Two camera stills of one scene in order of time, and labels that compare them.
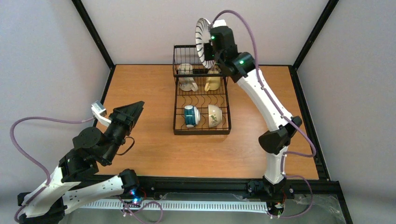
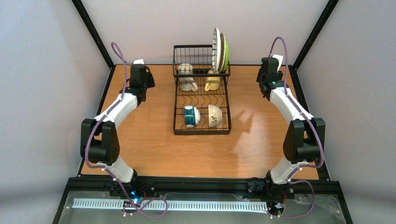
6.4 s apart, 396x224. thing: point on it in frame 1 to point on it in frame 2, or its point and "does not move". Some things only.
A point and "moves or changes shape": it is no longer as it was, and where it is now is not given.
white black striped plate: (202, 36) moves or changes shape
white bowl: (215, 115) does not move
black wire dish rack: (201, 96) does not move
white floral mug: (187, 84) does not move
